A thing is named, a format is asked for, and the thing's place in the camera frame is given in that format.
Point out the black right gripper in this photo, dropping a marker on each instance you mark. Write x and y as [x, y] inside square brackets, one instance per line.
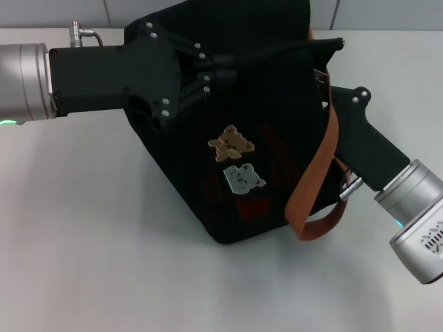
[363, 145]

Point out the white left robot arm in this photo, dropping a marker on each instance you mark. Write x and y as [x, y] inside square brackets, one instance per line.
[24, 83]

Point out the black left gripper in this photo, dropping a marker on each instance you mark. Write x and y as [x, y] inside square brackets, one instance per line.
[110, 76]

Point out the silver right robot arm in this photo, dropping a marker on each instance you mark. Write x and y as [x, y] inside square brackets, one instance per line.
[415, 207]

